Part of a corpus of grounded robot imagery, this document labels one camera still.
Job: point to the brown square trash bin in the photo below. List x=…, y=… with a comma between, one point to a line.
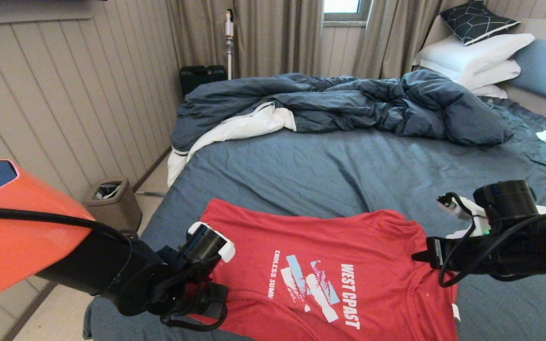
x=114, y=208

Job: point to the wide beige curtain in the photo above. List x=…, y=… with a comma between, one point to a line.
x=273, y=38

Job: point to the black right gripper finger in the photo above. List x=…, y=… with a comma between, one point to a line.
x=421, y=253
x=420, y=259

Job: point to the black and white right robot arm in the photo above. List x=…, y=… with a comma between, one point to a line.
x=514, y=203

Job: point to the medium white pillow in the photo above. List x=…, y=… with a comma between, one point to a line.
x=493, y=73

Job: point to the black hard-shell suitcase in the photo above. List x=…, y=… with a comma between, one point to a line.
x=202, y=78

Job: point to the dark blue crumpled duvet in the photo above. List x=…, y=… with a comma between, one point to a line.
x=349, y=102

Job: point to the blue-grey bed sheet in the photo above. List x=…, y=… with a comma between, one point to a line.
x=325, y=170

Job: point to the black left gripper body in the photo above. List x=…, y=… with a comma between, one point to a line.
x=202, y=303

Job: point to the flat white pillow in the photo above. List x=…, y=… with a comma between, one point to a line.
x=490, y=92

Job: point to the thin grey metal rod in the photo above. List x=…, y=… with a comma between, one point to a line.
x=150, y=193

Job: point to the grey framed window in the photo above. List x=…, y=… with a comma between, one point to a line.
x=341, y=5

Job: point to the large white pillow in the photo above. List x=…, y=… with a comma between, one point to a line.
x=472, y=54

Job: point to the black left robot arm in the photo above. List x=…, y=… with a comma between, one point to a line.
x=17, y=246

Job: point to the white stick vacuum cleaner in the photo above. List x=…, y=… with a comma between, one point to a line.
x=229, y=28

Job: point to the dark geometric patterned cushion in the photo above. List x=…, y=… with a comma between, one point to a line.
x=474, y=22

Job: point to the red printed t-shirt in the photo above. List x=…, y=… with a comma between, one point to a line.
x=372, y=246

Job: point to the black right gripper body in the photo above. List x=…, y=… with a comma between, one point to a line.
x=481, y=255

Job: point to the narrow beige curtain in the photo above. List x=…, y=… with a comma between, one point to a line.
x=386, y=38

